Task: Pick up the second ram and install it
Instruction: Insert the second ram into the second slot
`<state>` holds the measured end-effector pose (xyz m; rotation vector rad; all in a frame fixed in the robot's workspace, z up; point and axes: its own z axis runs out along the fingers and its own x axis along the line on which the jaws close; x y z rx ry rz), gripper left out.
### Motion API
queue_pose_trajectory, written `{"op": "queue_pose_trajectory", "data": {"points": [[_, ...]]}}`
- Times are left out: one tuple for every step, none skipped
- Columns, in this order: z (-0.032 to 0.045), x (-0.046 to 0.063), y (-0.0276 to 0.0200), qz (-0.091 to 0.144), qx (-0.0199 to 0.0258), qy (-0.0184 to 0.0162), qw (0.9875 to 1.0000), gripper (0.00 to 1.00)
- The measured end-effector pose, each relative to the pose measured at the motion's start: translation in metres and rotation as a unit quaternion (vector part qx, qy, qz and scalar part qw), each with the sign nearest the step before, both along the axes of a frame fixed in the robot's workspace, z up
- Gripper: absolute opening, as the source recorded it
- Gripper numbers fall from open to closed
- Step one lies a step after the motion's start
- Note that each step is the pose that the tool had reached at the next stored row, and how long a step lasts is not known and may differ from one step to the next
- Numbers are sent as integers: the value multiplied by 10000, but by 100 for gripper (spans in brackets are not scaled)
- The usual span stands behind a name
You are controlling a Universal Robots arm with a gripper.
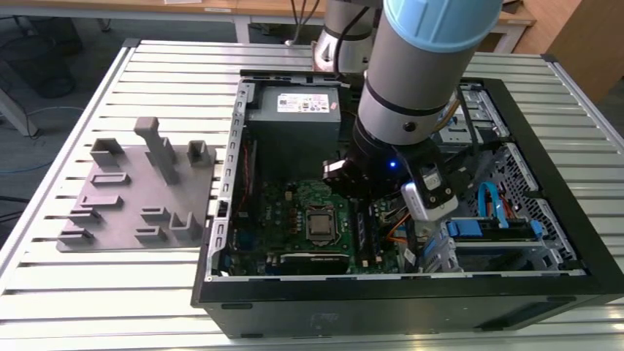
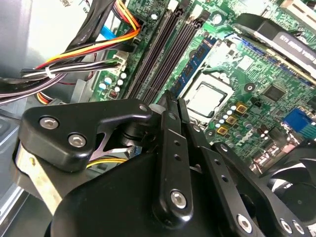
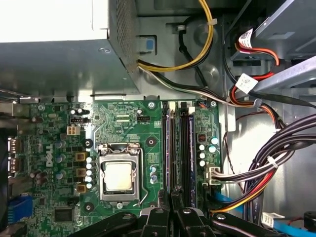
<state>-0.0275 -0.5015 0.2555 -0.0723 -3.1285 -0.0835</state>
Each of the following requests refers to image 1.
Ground silver CPU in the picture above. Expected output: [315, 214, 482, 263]
[307, 214, 334, 235]

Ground grey power supply unit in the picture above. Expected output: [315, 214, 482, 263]
[246, 86, 360, 165]

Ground metal CPU socket cover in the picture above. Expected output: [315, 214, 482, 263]
[303, 204, 339, 246]

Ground green motherboard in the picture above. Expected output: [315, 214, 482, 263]
[228, 178, 406, 276]

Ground hard disk in blue carrier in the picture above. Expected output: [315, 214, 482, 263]
[447, 217, 546, 243]

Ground metal drive cage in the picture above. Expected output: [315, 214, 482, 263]
[436, 86, 511, 147]

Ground black graphics card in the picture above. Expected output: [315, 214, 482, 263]
[280, 252, 352, 275]

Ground perforated metal disk cage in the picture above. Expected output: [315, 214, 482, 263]
[423, 142, 586, 273]

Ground black open PC case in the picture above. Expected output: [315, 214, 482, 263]
[188, 67, 623, 339]

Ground grey parts rack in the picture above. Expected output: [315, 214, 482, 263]
[56, 116, 219, 253]

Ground brown wooden cabinet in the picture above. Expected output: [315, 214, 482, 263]
[514, 0, 624, 107]

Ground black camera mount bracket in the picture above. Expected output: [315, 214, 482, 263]
[392, 140, 455, 208]

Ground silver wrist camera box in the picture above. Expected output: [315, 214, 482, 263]
[400, 162, 459, 222]

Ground red black twisted wire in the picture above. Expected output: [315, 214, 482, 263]
[236, 126, 256, 220]

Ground blue flat data cable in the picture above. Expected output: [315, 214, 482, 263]
[478, 181, 511, 230]

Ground black camera cable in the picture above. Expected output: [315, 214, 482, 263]
[334, 0, 382, 87]

